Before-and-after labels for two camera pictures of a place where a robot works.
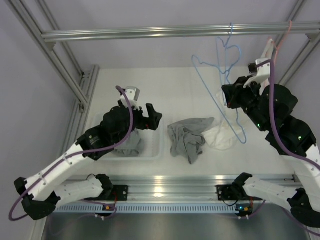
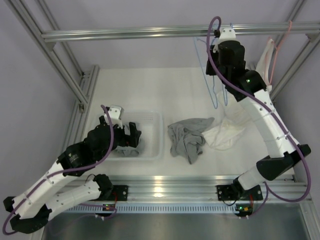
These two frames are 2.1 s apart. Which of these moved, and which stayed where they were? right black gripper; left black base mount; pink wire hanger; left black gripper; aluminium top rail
Moved: left black gripper; right black gripper
Stayed: pink wire hanger; left black base mount; aluminium top rail
